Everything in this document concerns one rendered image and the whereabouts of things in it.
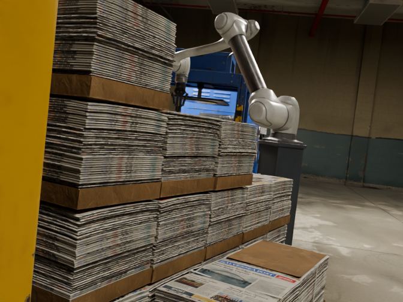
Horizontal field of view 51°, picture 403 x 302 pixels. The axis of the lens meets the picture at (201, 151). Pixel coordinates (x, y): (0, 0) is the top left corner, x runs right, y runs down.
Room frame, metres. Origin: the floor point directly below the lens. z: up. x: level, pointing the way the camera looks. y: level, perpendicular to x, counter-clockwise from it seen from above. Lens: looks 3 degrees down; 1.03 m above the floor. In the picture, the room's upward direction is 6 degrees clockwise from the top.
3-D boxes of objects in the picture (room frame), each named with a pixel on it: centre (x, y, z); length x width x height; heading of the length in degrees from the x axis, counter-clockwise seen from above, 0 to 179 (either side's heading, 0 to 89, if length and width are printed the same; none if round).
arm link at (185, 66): (3.04, 0.21, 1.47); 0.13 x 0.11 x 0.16; 140
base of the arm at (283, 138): (2.55, -0.47, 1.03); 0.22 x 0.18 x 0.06; 27
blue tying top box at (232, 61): (4.16, 0.08, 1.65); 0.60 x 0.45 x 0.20; 81
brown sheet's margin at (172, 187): (1.32, 0.18, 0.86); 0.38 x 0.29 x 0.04; 60
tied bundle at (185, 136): (1.32, 0.18, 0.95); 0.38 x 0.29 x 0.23; 60
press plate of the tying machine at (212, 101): (4.16, 0.08, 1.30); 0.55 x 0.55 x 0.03; 81
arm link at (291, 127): (2.52, -0.47, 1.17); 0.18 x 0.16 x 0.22; 140
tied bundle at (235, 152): (1.56, 0.03, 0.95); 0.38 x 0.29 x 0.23; 60
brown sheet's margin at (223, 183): (1.56, 0.03, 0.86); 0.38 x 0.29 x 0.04; 60
